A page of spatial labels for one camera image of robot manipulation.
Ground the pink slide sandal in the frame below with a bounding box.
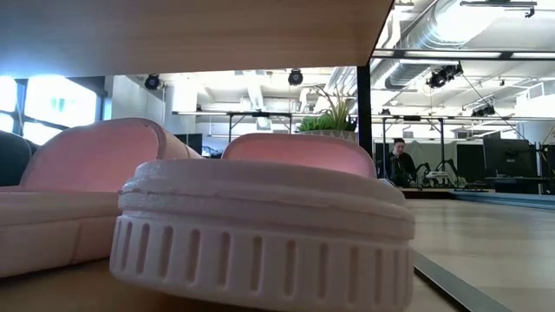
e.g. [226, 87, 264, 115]
[108, 132, 416, 312]
[0, 117, 204, 279]

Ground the black slide sandal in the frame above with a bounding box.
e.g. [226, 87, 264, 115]
[0, 129, 40, 187]

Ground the succulent in white faceted pot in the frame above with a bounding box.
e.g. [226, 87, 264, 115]
[296, 84, 360, 144]

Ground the person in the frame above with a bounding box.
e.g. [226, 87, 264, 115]
[384, 137, 418, 188]

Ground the black ceiling light cluster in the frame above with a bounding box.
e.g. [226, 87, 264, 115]
[426, 62, 464, 90]

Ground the black monitor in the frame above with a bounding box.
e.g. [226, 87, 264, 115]
[483, 137, 539, 179]

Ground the black frame table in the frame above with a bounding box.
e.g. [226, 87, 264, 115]
[172, 110, 296, 142]

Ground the silver ventilation duct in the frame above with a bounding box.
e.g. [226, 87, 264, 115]
[381, 0, 482, 90]

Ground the black metal rig frame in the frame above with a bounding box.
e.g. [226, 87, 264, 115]
[398, 0, 555, 211]

